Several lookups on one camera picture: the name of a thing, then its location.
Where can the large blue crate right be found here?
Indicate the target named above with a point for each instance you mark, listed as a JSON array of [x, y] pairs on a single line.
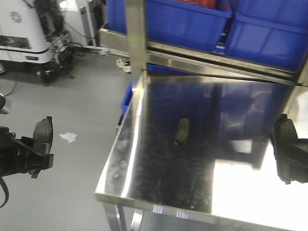
[[273, 32]]

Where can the grey brake pad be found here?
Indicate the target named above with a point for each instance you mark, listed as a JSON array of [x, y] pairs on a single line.
[[284, 134], [43, 136]]

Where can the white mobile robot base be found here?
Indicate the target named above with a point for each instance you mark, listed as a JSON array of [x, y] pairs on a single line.
[[42, 33]]

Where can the brake pad centre left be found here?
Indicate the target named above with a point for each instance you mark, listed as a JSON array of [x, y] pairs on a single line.
[[182, 133]]

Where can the blue crate left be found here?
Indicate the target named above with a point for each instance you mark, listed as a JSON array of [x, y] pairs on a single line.
[[176, 23]]

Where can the steel shelf frame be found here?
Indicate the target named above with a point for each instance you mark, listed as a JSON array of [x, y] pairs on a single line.
[[202, 63]]

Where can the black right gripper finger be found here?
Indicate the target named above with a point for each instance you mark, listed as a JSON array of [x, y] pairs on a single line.
[[295, 171], [294, 150]]

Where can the red plastic bag in crate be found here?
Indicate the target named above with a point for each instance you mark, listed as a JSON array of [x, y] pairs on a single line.
[[203, 3]]

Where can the steel upright post left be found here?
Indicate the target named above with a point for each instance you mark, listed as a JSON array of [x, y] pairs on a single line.
[[136, 33]]

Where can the small blue bin under table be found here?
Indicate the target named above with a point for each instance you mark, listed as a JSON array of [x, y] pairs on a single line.
[[126, 101]]

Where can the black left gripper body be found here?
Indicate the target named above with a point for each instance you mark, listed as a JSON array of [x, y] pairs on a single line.
[[13, 157]]

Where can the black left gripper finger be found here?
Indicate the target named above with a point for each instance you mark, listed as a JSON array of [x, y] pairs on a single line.
[[34, 172], [43, 161]]

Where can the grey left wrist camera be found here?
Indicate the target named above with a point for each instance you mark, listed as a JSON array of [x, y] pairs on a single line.
[[5, 105]]

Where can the crumpled white paper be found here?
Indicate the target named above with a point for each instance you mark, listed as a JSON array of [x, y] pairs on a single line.
[[69, 137]]

